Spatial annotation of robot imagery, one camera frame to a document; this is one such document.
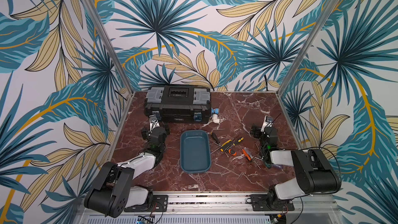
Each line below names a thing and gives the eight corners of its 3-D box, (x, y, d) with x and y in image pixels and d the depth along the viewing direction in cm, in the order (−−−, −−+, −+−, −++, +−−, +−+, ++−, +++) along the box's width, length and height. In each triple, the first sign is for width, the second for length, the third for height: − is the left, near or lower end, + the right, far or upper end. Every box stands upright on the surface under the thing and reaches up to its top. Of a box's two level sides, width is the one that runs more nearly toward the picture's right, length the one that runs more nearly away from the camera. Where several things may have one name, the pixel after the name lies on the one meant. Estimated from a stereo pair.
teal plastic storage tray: (178, 173, 84) (177, 169, 79) (182, 134, 99) (181, 129, 94) (210, 173, 84) (211, 170, 79) (209, 134, 99) (209, 129, 94)
